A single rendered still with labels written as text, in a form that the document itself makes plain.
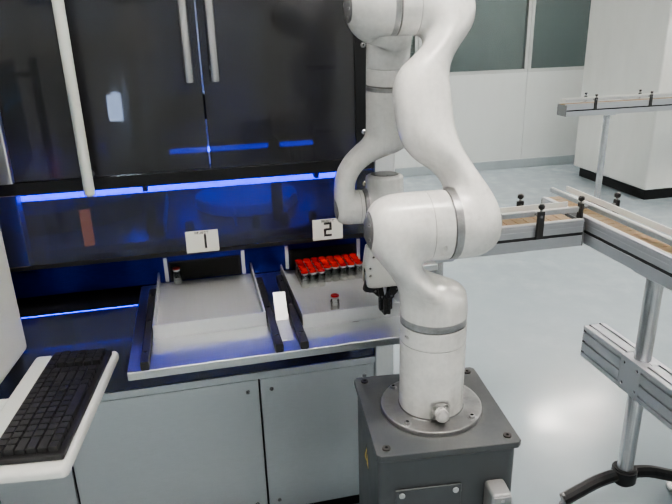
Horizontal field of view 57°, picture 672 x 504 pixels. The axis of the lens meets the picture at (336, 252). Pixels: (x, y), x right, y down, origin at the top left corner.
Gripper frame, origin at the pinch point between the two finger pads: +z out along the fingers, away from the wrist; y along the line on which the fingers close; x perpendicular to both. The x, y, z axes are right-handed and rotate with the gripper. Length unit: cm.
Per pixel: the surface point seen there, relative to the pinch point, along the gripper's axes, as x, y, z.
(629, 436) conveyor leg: -16, -87, 64
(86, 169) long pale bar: -23, 66, -33
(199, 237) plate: -31, 42, -12
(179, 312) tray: -18, 48, 3
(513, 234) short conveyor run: -42, -56, 0
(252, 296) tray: -22.8, 29.6, 3.3
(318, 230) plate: -30.8, 9.6, -10.7
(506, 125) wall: -493, -288, 30
